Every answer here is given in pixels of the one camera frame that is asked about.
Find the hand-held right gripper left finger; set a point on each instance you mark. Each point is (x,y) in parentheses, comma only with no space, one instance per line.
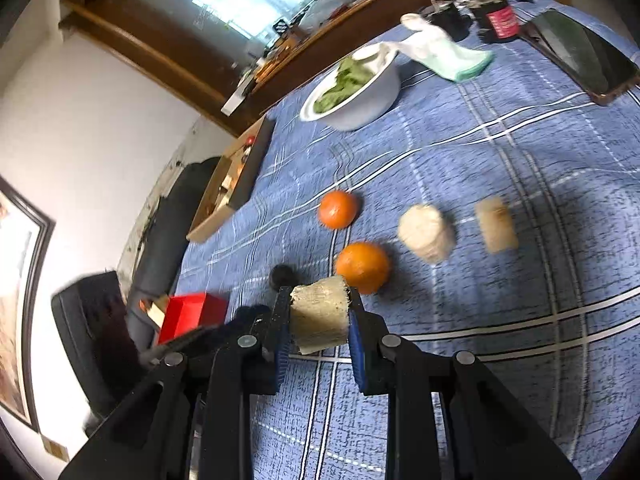
(282,360)

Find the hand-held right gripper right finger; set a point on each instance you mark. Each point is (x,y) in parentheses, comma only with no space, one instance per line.
(356,355)

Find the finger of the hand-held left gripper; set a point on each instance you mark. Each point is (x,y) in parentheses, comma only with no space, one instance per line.
(205,339)

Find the red box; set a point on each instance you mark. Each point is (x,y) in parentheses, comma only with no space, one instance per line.
(190,312)

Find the orange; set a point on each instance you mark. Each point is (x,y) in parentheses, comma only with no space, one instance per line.
(339,208)
(363,266)

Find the dark brown fruit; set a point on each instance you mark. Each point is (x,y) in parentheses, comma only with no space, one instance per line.
(282,276)

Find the black chair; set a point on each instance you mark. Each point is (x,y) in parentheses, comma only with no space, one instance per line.
(90,335)

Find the black cushion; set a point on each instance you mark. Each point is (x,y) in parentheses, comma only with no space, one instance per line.
(165,225)

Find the wooden tray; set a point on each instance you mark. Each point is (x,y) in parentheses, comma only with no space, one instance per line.
(250,175)

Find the white bowl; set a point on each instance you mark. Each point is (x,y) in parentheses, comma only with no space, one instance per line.
(370,100)

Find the green leafy vegetables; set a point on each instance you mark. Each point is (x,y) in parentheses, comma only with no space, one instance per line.
(345,80)

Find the white and green cloth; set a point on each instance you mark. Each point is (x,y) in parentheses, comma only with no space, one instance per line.
(450,55)

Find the wooden counter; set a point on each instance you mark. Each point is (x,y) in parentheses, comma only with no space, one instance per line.
(350,15)

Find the black cup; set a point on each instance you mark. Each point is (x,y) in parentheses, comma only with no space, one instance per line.
(450,22)

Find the black jar with red label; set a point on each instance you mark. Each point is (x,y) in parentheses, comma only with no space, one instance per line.
(501,22)

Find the smartphone in brown case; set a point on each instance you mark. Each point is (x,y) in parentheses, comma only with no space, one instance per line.
(575,55)

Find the framed wall picture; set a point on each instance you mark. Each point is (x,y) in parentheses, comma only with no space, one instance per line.
(30,260)

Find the wooden window frame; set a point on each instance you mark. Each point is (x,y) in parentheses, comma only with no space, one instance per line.
(125,30)

